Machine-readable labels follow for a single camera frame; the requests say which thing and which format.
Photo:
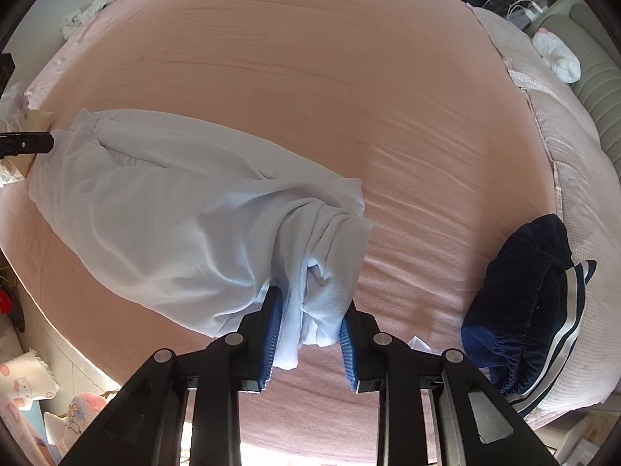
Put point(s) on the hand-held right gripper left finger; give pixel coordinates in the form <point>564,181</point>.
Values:
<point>271,335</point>

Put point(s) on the grey padded headboard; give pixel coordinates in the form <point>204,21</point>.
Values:
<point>596,58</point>

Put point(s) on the pink bed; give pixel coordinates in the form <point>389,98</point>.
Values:
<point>315,82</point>

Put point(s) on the clothes heap beside bed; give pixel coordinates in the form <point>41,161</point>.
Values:
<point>92,12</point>

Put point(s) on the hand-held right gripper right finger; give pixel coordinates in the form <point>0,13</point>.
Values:
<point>348,349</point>

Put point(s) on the navy shorts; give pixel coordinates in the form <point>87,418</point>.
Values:
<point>519,291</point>

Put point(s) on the small clear plastic wrapper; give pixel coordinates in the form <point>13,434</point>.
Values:
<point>419,343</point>

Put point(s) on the white printed cushion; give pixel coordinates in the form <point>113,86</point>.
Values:
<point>26,374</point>

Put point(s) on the red slipper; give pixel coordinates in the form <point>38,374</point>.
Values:
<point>6,301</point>

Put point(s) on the cream cloth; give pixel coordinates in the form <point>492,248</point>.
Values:
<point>39,119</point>

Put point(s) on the white nightstand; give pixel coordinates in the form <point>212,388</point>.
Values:
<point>577,439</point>

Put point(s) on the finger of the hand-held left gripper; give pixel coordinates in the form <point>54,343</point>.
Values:
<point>26,144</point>

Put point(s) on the white plush toy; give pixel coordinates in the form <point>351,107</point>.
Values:
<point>558,56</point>

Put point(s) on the crumpled white cloth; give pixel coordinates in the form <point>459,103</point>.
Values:
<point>12,104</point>

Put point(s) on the plain white garment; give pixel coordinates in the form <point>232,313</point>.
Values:
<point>170,213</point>

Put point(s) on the person's printed fleece pajamas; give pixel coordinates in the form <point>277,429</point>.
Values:
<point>77,420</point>

